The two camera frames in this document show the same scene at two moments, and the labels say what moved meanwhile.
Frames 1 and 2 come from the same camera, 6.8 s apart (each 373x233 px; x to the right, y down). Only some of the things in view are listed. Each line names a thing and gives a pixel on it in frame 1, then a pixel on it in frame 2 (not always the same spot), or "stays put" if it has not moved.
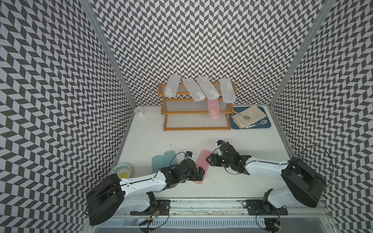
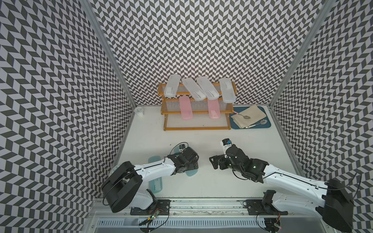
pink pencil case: [214, 110] stays put
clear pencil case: [194, 90] stays put
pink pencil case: [202, 162] to [186, 108]
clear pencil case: [210, 91] stays put
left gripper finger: [200, 173] to [193, 166]
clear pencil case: [172, 83] stays put
